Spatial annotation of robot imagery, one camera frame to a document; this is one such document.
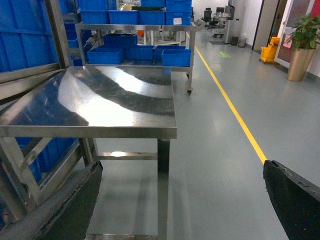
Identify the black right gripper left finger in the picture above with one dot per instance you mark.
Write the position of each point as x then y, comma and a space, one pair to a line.
66, 214

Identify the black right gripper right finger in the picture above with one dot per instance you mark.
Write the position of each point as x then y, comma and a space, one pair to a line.
296, 201

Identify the blue plastic bin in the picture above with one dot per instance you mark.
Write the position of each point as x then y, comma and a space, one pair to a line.
176, 57
106, 56

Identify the steel shelf rack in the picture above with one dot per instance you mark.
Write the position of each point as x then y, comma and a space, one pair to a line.
32, 48

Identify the small steel table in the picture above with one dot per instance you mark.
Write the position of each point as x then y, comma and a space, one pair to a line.
127, 111

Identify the yellow mop bucket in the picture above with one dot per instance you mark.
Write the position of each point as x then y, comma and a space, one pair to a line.
268, 53

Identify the gold planter with plant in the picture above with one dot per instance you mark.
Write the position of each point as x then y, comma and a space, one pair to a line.
305, 38

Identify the steel wheeled cart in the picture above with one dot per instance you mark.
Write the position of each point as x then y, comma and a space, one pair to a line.
189, 30

